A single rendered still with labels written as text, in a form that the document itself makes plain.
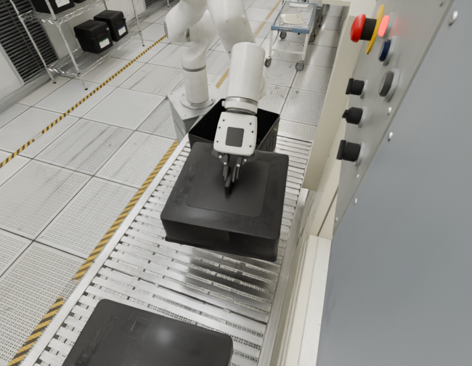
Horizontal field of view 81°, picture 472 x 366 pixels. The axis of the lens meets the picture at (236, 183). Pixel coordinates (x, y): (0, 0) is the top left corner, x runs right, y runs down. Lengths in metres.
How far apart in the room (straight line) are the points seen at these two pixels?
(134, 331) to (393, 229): 0.53
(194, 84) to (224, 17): 0.75
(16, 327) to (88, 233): 0.59
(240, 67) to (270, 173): 0.28
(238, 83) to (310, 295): 0.56
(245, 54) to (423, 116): 0.56
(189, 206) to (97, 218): 1.50
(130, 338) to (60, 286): 1.38
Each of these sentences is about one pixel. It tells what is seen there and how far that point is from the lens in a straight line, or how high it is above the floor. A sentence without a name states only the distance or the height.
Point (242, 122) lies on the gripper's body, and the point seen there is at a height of 1.19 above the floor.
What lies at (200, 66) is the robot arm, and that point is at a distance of 1.44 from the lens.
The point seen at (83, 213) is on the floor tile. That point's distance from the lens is 2.22.
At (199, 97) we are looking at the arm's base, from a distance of 1.52.
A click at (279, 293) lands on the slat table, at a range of 0.89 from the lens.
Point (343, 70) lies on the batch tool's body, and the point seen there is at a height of 1.29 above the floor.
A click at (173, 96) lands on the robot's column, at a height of 0.76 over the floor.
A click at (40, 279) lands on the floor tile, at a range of 2.06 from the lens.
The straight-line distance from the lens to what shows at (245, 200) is 0.68.
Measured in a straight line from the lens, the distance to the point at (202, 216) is 0.66.
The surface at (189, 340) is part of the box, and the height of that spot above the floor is 1.01.
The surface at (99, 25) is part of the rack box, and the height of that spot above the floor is 0.44.
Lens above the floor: 1.59
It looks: 49 degrees down
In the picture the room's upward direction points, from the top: straight up
